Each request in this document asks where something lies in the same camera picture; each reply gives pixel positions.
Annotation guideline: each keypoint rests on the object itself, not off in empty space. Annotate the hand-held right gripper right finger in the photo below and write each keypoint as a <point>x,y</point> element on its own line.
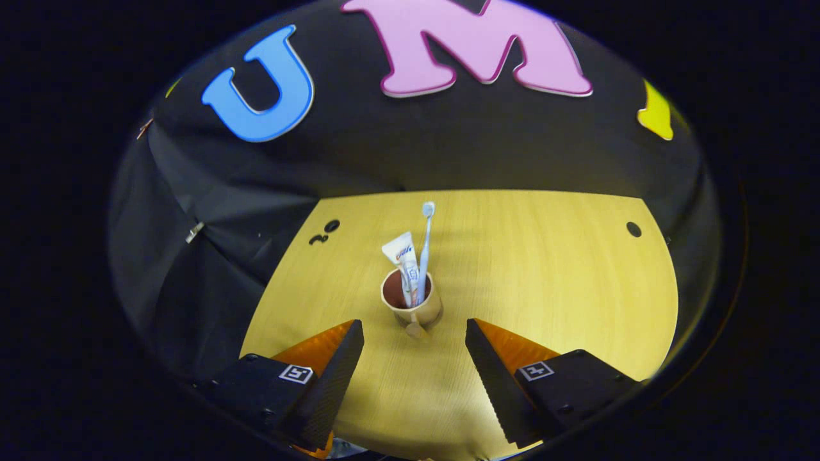
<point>496,387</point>

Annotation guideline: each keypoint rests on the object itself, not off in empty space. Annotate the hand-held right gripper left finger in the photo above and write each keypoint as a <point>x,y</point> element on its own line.
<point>330,387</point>

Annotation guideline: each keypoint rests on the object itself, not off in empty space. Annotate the white toothbrush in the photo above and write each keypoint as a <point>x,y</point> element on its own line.
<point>424,256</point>

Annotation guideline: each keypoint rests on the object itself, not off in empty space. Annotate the white toothpaste tube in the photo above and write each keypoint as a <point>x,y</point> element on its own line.
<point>401,251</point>

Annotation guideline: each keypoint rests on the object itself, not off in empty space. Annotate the wooden desktop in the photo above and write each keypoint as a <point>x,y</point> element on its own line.
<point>544,288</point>

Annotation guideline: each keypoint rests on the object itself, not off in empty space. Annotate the small white clip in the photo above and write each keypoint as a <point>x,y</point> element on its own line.
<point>194,232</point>

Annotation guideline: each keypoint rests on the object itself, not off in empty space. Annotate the black backdrop cloth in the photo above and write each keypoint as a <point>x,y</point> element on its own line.
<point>384,141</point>

